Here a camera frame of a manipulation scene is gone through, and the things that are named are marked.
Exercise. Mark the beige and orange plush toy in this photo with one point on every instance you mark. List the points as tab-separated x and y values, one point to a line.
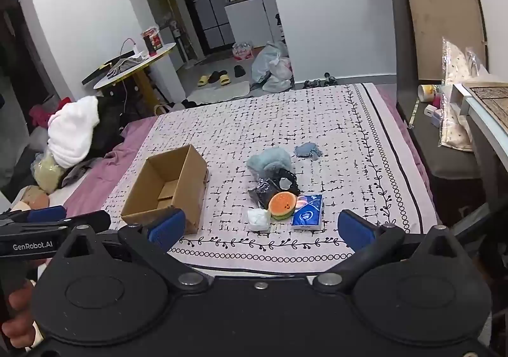
33	198

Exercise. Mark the brown wooden board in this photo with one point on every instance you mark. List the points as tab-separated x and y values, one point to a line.
444	23

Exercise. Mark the white and yellow cup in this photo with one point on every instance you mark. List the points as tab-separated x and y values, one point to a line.
424	93

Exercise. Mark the black and white printed blanket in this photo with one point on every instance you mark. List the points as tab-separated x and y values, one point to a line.
238	123

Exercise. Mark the cream plush in plastic bag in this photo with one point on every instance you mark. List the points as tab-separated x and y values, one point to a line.
47	174

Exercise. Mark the dark shoes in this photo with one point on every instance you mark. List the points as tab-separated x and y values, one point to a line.
319	82

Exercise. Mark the pile of dark clothes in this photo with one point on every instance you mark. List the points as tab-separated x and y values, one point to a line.
113	123

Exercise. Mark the dark grey chair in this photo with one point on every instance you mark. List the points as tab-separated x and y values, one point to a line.
405	63

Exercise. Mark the white plastic bags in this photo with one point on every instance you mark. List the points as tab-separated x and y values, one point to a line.
274	65

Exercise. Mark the light blue fluffy cloth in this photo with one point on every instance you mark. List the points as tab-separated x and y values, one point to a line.
270	160

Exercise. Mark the grey cloth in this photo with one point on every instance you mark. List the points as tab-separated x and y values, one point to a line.
123	65

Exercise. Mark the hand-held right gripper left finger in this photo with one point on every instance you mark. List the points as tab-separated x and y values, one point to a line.
166	227

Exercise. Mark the red cloth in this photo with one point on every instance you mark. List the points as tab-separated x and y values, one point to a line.
41	114

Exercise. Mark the beige tote bag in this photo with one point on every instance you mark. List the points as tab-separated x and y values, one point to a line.
163	109

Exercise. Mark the round white yellow-edged table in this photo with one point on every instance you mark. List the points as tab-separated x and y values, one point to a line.
158	53

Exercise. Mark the white floor mat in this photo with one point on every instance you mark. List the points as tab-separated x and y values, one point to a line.
222	92

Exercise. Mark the red box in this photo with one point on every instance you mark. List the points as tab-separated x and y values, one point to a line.
151	41

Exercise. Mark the black framed glass door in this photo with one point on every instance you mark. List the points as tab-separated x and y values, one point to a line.
206	4

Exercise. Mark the black plastic bag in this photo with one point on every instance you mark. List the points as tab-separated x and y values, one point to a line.
274	185

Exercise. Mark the yellow slipper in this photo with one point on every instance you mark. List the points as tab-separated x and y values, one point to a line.
203	81
225	79

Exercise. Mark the brown cardboard box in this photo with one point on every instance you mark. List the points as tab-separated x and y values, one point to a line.
190	182

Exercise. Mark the white cabinet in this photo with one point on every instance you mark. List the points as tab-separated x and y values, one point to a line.
248	20

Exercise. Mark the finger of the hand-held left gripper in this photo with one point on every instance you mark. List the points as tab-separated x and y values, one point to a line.
47	214
97	220

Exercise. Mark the person's left hand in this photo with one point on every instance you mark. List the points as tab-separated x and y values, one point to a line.
22	313

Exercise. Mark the small white charger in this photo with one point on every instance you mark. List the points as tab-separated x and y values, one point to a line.
432	110

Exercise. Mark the pack of water bottles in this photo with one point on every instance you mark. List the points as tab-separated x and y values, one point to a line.
243	50

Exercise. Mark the orange burger plush toy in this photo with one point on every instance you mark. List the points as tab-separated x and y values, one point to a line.
281	204

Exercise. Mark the blue tissue pack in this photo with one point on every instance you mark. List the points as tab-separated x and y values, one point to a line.
307	214

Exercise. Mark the plastic wrapped dotted cloth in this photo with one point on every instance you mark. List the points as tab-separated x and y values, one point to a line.
456	103

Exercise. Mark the blue denim cloth piece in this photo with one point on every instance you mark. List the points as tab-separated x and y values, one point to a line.
305	150

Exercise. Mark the white table with patterned top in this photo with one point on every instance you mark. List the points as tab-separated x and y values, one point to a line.
488	99

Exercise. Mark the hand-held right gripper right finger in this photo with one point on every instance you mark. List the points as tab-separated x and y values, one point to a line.
355	231

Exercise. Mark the black slipper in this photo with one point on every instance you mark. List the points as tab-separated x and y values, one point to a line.
239	71
216	76

